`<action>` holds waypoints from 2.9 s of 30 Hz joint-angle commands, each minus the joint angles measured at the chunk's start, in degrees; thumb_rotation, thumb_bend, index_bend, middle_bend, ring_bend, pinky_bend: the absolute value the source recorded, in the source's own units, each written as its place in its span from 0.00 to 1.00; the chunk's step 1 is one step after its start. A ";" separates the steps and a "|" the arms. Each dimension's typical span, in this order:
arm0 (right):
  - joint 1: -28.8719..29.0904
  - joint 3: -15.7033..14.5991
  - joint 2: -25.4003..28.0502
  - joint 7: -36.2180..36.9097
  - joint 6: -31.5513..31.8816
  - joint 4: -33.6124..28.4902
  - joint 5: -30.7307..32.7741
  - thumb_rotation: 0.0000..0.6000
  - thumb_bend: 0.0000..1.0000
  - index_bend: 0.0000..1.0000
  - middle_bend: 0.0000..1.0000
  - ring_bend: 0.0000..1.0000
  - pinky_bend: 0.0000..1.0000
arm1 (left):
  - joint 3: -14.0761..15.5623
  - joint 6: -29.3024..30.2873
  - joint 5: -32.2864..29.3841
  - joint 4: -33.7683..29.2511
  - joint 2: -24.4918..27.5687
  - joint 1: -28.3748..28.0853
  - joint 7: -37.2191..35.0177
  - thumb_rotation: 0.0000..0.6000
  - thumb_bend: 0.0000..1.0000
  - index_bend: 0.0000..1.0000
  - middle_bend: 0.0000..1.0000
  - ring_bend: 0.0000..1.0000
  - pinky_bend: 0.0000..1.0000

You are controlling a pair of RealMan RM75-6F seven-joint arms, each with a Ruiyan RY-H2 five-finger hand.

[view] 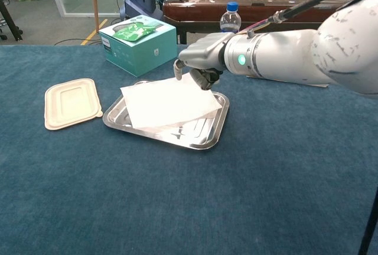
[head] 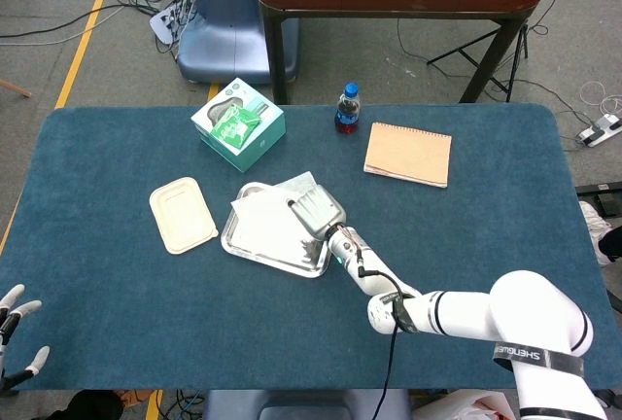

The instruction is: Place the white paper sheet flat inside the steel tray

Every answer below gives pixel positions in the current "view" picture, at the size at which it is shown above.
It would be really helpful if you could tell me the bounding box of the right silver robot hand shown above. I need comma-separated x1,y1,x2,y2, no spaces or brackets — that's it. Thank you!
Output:
172,32,234,91

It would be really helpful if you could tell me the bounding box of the white paper sheet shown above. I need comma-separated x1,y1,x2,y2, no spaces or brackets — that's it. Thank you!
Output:
120,72,223,129

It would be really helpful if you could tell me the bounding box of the stainless steel tray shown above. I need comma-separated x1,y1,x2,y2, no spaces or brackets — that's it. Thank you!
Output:
102,79,230,151

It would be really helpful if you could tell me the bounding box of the cola bottle blue cap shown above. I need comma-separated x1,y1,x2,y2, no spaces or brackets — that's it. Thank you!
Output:
220,1,242,34

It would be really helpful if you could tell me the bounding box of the teal cardboard box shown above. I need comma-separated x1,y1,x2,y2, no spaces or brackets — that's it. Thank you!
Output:
99,14,178,78

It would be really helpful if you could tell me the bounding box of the brown mahjong table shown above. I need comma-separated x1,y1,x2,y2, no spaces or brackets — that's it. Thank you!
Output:
162,0,355,45

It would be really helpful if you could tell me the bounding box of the green snack packet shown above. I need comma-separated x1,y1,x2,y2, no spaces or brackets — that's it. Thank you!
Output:
112,22,156,42

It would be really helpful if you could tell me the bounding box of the wooden pole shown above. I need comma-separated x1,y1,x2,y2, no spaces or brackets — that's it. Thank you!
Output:
90,0,100,34

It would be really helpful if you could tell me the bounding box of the cream plastic container lid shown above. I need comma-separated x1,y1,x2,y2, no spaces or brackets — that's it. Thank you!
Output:
44,78,103,131

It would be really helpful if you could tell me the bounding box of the blue felt table mat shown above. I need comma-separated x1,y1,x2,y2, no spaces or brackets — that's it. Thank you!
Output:
0,44,378,255

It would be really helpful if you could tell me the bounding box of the black chair leg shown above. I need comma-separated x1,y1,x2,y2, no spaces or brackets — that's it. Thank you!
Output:
0,0,24,42

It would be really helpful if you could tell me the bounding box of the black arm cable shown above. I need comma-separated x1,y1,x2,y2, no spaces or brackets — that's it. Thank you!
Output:
236,0,378,255

